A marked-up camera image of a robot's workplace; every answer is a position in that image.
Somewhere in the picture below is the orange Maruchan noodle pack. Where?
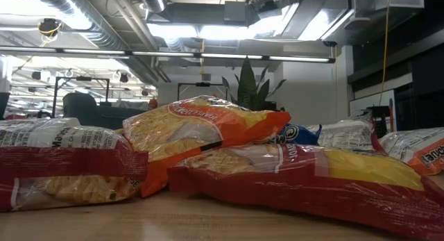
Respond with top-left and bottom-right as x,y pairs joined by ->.
377,127 -> 444,176
121,94 -> 292,199

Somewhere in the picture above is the blue Maruchan noodle pack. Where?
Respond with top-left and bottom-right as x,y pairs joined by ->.
273,124 -> 323,147

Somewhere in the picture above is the red Maruchan noodle pack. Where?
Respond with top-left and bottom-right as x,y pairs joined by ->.
316,108 -> 384,152
0,117 -> 150,213
167,143 -> 444,240

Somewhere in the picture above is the green snake plant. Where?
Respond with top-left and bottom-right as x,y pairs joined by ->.
221,56 -> 288,113

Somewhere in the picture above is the black equipment stand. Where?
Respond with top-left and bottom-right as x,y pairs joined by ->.
265,101 -> 285,113

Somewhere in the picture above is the long ceiling light bar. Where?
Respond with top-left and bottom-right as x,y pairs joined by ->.
0,46 -> 336,64

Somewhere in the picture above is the dark sofa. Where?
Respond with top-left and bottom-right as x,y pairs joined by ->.
62,92 -> 150,130

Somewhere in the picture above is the red metal floor stand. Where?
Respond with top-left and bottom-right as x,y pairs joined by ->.
387,97 -> 395,133

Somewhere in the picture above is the black metal frame stand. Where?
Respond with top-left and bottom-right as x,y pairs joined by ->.
51,76 -> 111,117
176,81 -> 228,103

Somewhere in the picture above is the white wall board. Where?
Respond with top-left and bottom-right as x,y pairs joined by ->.
348,90 -> 396,119

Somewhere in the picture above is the yellow hanging cable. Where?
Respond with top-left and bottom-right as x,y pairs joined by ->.
378,0 -> 391,107

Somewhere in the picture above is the black ceiling device yellow cable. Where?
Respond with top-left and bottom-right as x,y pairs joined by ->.
37,17 -> 63,37

